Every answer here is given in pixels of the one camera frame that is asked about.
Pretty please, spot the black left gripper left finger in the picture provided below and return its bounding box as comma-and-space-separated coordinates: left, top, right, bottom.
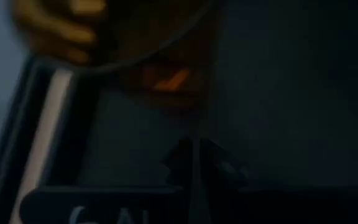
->
19, 139, 196, 224

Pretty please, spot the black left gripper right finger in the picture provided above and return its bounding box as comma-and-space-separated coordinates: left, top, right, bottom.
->
196, 138, 358, 224

